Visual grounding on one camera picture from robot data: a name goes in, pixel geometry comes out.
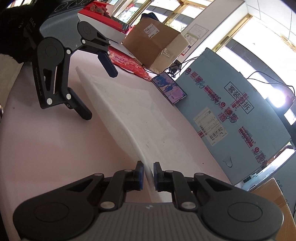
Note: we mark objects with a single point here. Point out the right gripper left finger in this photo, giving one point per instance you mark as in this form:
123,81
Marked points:
69,211

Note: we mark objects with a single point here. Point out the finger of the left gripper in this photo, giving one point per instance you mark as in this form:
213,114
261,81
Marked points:
52,71
95,43

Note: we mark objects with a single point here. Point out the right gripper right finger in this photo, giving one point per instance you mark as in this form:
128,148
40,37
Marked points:
226,211

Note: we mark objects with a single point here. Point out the white nonwoven shopping bag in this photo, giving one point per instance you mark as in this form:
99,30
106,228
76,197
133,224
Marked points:
148,128

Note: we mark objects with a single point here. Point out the white and red flat box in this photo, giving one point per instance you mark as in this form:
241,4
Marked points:
107,27

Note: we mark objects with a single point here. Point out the red paper decoration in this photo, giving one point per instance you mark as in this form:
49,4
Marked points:
128,64

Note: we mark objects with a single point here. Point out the sealed brown cardboard box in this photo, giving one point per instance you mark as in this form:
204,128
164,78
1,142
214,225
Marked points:
155,45

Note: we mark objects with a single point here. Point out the smartphone with lit screen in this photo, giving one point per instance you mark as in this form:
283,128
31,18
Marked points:
168,87

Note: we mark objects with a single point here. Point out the large light blue box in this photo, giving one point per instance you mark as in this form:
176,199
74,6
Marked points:
238,126

